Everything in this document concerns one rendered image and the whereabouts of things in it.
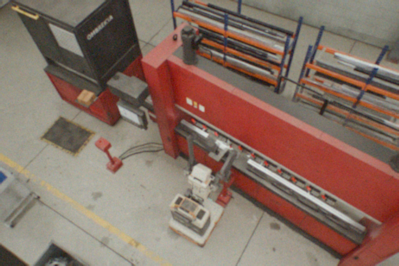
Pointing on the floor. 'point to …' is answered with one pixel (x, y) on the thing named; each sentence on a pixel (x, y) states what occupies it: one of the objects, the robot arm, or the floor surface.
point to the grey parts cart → (13, 196)
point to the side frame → (374, 243)
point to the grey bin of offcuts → (57, 257)
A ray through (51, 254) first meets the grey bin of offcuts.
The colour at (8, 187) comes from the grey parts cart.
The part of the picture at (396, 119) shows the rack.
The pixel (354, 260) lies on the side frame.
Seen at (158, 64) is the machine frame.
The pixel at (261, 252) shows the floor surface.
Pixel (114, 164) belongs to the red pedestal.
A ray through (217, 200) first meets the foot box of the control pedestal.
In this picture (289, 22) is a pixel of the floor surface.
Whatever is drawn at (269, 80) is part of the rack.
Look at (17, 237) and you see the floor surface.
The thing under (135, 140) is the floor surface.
